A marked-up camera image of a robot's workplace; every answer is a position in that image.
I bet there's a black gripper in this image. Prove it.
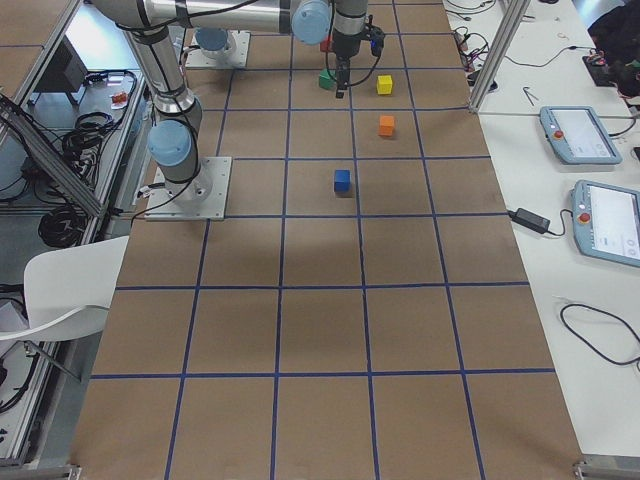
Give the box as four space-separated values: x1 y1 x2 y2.
332 9 363 98

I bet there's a red wooden block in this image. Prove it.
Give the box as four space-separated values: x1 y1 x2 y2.
320 36 333 53

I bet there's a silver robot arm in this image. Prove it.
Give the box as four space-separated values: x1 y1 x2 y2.
95 1 379 204

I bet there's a green wooden block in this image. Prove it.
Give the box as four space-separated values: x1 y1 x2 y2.
318 69 336 90

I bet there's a yellow wooden block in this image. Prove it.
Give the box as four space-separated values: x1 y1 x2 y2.
376 75 394 96

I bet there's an orange wooden block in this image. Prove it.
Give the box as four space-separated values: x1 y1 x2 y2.
378 115 396 138

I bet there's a blue wooden block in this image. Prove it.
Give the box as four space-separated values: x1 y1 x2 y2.
333 169 351 194

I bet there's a far teach pendant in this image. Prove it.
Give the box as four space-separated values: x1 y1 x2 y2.
539 106 622 165

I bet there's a teach pendant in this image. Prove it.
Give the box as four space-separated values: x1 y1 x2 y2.
571 180 639 267
539 106 622 165

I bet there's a black power adapter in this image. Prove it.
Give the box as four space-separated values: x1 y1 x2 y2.
508 208 550 234

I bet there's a near teach pendant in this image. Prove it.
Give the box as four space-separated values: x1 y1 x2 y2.
571 180 639 267

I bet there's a white chair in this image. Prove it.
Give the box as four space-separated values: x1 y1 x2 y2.
1 236 129 342

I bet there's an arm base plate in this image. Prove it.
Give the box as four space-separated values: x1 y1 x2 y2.
144 157 232 221
185 28 250 70

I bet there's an aluminium frame post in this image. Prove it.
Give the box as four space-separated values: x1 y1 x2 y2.
468 0 530 113

